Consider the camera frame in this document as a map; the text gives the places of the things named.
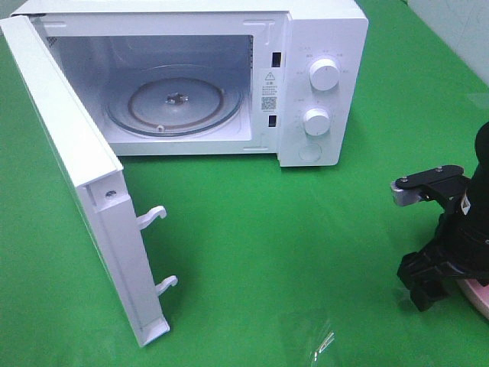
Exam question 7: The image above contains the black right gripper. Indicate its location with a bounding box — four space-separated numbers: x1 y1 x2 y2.
397 174 488 312

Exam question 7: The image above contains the pink plate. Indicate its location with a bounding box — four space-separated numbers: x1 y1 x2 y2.
457 279 489 319

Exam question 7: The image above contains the round door release button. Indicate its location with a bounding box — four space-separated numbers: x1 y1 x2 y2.
299 144 322 163

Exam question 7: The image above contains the white microwave door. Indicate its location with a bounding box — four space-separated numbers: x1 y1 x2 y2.
1 15 178 346

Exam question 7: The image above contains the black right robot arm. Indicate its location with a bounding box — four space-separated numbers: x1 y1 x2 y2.
419 124 488 287

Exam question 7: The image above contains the clear tape patch front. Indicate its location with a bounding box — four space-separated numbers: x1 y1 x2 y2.
278 304 337 362

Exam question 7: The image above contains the clear tape patch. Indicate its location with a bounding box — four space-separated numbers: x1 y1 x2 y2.
278 304 337 362
467 93 489 110

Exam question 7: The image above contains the clear tape patch far right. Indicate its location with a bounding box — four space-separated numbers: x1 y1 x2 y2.
467 93 489 110

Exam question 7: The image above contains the lower white control knob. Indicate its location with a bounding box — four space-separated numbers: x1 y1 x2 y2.
303 109 331 137

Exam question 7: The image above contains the white control knob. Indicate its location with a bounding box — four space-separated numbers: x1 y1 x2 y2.
309 58 340 91
303 109 331 137

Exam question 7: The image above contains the upper white control knob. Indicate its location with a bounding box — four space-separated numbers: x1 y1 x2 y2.
309 58 340 91

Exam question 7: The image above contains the white microwave oven body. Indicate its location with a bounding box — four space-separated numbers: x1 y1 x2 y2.
8 1 368 167

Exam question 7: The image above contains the white warning label with QR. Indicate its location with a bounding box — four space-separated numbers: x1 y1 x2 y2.
258 68 283 112

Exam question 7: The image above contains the glass turntable plate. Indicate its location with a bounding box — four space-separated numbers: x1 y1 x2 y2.
106 64 248 138

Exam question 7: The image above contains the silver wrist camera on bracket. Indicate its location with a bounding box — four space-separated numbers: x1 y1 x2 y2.
390 164 470 209

